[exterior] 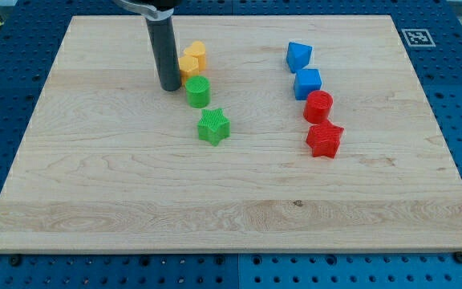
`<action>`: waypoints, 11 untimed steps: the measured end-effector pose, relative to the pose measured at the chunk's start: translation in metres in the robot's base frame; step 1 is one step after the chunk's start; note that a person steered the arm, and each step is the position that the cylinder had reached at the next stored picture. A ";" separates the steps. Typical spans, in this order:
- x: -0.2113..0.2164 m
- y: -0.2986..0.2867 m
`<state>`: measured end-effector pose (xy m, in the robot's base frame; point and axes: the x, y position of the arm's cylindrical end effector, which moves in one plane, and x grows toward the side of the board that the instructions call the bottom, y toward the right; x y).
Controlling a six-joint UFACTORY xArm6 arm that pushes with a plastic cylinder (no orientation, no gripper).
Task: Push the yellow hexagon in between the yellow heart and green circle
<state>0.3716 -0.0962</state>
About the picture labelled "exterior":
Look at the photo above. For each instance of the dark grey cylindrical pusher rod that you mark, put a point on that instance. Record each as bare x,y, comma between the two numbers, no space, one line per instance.
163,43

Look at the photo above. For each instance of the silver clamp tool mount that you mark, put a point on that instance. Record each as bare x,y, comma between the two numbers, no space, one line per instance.
150,9

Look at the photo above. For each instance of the yellow hexagon block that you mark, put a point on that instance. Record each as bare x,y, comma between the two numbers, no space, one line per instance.
189,67

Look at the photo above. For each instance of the yellow heart block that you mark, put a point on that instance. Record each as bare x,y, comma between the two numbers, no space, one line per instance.
197,49

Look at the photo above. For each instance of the green circle block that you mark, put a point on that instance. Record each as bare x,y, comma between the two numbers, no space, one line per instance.
198,91

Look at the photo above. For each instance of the red circle block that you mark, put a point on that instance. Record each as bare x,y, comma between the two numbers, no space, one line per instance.
318,106

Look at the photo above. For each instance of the green star block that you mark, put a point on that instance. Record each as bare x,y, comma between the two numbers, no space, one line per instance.
213,126

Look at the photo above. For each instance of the blue triangle block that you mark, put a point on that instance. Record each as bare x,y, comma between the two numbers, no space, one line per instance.
298,56

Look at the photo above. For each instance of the light wooden board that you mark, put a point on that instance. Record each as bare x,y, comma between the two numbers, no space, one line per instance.
111,164

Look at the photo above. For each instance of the blue cube block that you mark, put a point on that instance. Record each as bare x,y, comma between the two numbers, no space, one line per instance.
306,81

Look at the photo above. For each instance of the red star block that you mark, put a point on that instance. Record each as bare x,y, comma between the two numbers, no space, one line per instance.
324,139

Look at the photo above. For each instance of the white fiducial marker tag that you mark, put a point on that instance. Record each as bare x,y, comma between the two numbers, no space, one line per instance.
418,37

